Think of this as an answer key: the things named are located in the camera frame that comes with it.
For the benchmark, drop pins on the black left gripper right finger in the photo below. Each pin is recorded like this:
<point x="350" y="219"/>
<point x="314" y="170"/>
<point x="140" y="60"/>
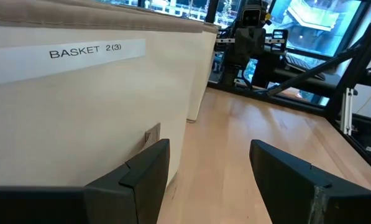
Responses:
<point x="284" y="186"/>

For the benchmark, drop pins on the beige fabric basket with label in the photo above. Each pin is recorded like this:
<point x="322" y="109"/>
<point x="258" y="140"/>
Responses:
<point x="79" y="124"/>

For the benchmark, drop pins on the white basket label strip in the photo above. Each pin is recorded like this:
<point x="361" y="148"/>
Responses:
<point x="64" y="59"/>

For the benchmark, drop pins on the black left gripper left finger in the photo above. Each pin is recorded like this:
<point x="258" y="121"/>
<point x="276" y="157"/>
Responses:
<point x="135" y="193"/>

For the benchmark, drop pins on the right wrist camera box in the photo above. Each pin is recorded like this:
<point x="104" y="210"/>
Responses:
<point x="251" y="17"/>

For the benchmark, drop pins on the black metal frame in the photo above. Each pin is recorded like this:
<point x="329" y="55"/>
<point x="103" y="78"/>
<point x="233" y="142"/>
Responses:
<point x="353" y="77"/>

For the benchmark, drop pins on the white metal bracket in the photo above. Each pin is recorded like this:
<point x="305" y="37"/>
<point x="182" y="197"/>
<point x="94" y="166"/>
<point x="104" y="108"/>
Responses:
<point x="346" y="112"/>

